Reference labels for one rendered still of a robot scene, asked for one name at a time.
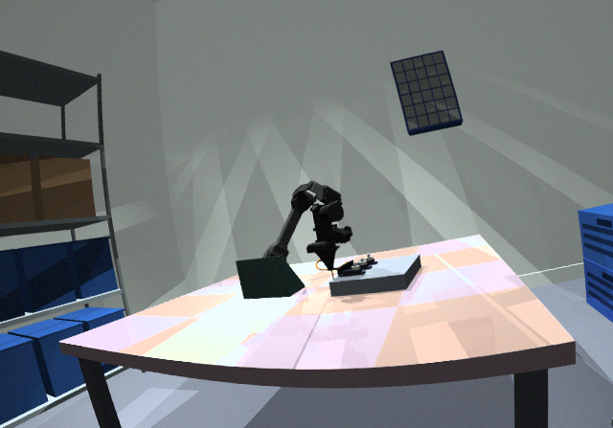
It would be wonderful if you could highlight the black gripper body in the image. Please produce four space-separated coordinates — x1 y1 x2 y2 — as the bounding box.
306 222 344 253

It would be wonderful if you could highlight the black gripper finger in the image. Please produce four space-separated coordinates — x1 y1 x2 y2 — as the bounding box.
330 245 341 268
315 248 334 269

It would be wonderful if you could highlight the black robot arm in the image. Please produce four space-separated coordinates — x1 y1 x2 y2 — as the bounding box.
263 180 352 261

